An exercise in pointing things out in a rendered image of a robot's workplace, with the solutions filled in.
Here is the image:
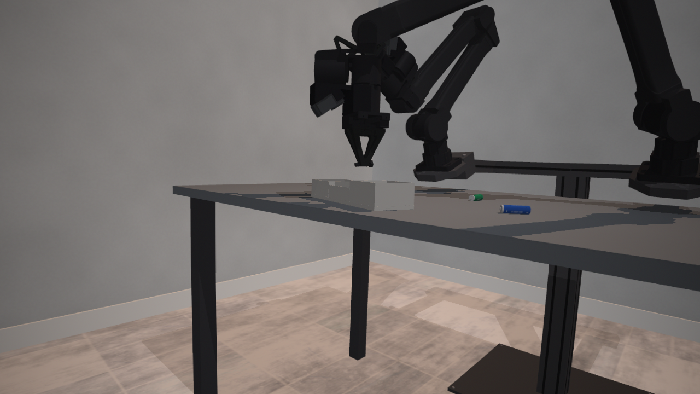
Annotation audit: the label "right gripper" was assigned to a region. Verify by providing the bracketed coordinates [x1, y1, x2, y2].
[334, 36, 388, 83]

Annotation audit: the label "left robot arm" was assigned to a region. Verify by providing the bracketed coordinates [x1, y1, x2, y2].
[310, 0, 700, 185]

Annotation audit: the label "row of three labelled bins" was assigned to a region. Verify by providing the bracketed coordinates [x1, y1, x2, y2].
[311, 179, 415, 211]

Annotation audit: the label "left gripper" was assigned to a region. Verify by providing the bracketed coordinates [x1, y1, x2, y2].
[342, 84, 390, 166]

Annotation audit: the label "blue aa battery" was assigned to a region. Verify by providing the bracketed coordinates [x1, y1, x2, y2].
[500, 205, 531, 214]

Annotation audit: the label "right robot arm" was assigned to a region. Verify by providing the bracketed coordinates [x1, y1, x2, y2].
[381, 5, 500, 172]

